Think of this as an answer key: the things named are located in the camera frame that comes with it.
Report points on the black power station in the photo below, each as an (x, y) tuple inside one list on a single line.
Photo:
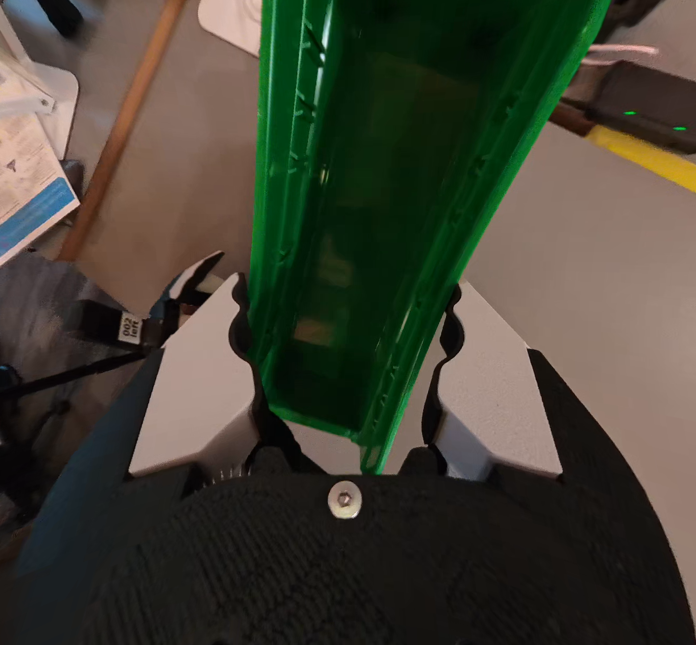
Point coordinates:
[(641, 96)]

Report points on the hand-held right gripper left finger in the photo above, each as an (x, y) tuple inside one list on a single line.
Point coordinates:
[(201, 395)]

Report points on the white stand base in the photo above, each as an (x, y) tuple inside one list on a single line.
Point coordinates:
[(54, 85)]

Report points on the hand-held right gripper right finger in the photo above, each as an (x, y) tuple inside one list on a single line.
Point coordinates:
[(495, 400)]

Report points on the black tripod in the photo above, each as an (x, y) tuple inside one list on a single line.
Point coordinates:
[(65, 373)]

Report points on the grey desk with wooden edge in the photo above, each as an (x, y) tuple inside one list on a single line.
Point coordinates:
[(136, 96)]

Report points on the green plastic bin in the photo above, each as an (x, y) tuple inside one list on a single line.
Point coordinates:
[(380, 166)]

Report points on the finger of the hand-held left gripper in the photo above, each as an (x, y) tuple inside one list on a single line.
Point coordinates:
[(196, 275)]

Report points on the printed leaflet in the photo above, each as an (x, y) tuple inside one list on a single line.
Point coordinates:
[(32, 199)]

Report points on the instruction sign stand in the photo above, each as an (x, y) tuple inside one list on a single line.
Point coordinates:
[(234, 9)]

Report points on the yellow tape strip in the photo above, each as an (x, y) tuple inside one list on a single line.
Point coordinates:
[(641, 156)]

